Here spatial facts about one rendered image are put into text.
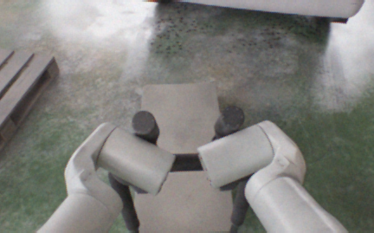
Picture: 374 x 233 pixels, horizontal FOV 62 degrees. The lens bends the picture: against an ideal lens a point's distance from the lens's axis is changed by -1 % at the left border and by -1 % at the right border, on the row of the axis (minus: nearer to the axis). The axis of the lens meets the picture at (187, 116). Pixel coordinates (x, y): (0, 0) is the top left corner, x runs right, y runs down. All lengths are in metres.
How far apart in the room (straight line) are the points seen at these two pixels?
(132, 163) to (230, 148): 0.14
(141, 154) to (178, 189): 0.85
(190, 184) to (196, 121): 0.33
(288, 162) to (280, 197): 0.06
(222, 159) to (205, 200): 0.83
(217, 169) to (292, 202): 0.12
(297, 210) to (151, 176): 0.20
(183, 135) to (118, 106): 0.57
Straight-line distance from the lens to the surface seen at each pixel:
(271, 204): 0.37
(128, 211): 0.88
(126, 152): 0.44
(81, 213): 0.38
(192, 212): 1.24
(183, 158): 0.68
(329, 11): 2.16
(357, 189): 1.71
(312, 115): 1.91
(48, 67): 2.11
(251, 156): 0.45
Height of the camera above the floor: 1.33
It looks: 49 degrees down
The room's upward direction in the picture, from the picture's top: straight up
